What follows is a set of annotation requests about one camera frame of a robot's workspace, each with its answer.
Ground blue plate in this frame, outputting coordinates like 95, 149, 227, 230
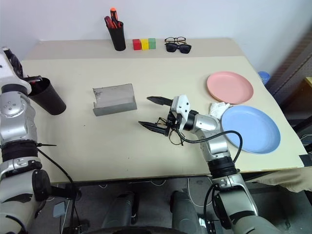
221, 105, 281, 155

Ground white crumpled cloth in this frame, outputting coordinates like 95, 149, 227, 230
208, 101, 233, 120

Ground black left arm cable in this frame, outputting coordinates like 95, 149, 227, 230
36, 145, 82, 230

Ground thin black frame glasses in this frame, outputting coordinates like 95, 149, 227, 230
155, 117, 185, 147

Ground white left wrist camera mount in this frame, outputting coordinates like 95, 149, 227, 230
0, 46, 32, 95

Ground blue bottle cap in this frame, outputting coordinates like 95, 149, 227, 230
257, 71, 271, 86

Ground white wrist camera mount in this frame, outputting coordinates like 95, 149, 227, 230
169, 95, 191, 120
0, 46, 32, 95

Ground brown clear lens glasses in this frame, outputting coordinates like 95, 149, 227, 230
164, 36, 188, 45

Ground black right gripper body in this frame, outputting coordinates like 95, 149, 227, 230
166, 109, 184, 132

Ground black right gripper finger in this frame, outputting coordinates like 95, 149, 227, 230
137, 120, 170, 137
146, 96, 173, 107

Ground black sunglasses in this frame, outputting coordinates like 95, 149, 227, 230
165, 43, 193, 55

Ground pink plate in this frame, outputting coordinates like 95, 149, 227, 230
207, 71, 254, 105

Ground black plastic cup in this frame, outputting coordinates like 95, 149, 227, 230
27, 77, 67, 116

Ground black tall pen holder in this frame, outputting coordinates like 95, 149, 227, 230
108, 20, 127, 52

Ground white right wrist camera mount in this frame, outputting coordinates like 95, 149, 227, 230
169, 95, 191, 120

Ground dark rounded grey shape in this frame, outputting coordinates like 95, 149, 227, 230
169, 190, 205, 234
101, 191, 138, 230

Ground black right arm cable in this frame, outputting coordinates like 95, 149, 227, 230
176, 127, 244, 229

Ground grey open glasses case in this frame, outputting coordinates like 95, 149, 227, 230
92, 83, 138, 117

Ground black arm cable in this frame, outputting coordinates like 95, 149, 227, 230
176, 127, 244, 229
36, 145, 82, 230

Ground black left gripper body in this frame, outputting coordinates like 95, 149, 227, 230
6, 48, 26, 78

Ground small grey floor box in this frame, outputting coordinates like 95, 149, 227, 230
53, 201, 67, 218

